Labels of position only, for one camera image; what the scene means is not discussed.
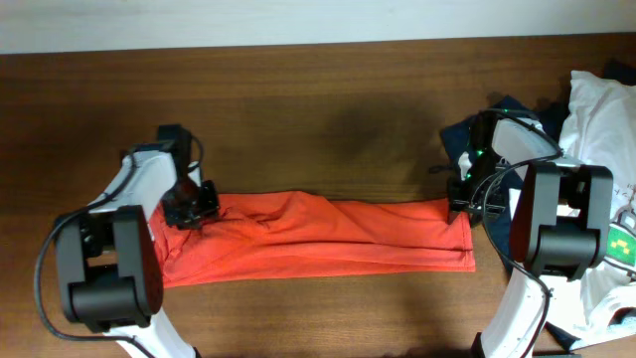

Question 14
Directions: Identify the white printed t-shirt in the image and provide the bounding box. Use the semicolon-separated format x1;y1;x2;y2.
509;69;636;349

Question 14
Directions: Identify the red soccer t-shirt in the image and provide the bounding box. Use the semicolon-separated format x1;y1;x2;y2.
149;191;476;287

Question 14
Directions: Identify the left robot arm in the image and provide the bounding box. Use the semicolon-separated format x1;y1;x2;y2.
34;124;220;357

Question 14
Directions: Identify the navy blue garment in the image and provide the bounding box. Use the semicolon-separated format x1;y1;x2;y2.
440;96;569;269

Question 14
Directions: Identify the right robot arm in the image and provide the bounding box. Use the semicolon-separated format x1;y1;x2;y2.
447;108;613;358

